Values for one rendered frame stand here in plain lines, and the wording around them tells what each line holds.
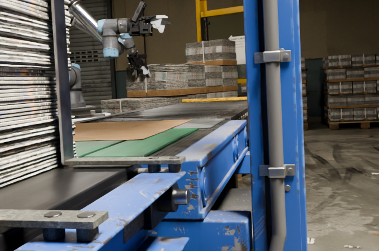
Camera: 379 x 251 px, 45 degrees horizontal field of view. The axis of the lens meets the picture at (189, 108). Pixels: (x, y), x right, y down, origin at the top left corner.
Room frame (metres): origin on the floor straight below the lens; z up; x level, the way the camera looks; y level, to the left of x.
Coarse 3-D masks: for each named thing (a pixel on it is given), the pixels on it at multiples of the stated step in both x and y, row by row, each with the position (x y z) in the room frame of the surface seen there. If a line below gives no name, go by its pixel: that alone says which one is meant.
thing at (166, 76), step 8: (160, 64) 3.23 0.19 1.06; (168, 64) 3.24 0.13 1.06; (176, 64) 3.30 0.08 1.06; (152, 72) 3.27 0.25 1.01; (160, 72) 3.23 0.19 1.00; (168, 72) 3.23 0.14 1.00; (176, 72) 3.31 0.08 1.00; (184, 72) 3.40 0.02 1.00; (152, 80) 3.27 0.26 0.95; (160, 80) 3.23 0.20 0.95; (168, 80) 3.22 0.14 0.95; (176, 80) 3.33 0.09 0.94; (184, 80) 3.40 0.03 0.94; (152, 88) 3.27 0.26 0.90; (160, 88) 3.23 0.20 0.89; (168, 88) 3.21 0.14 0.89; (176, 88) 3.29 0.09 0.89; (184, 88) 3.39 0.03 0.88; (152, 96) 3.29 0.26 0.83; (160, 96) 3.26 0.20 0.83
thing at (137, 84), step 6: (126, 72) 3.40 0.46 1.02; (132, 72) 3.37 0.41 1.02; (138, 72) 3.37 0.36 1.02; (132, 78) 3.38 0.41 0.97; (138, 78) 3.34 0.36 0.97; (126, 84) 3.40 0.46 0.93; (132, 84) 3.37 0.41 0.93; (138, 84) 3.34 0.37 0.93; (132, 90) 3.37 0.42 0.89; (138, 90) 3.34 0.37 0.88
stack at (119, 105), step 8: (168, 96) 3.29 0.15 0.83; (176, 96) 3.34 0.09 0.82; (184, 96) 3.42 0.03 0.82; (192, 96) 3.52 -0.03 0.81; (200, 96) 3.63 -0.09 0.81; (208, 96) 3.74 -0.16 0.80; (216, 96) 3.86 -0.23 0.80; (104, 104) 3.18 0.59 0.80; (112, 104) 3.11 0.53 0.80; (120, 104) 3.07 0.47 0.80; (128, 104) 3.04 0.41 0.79; (136, 104) 3.00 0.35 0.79; (144, 104) 3.00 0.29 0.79; (152, 104) 3.07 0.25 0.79; (160, 104) 3.15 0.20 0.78; (104, 112) 3.16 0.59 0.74; (112, 112) 3.12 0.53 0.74; (120, 112) 3.08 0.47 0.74
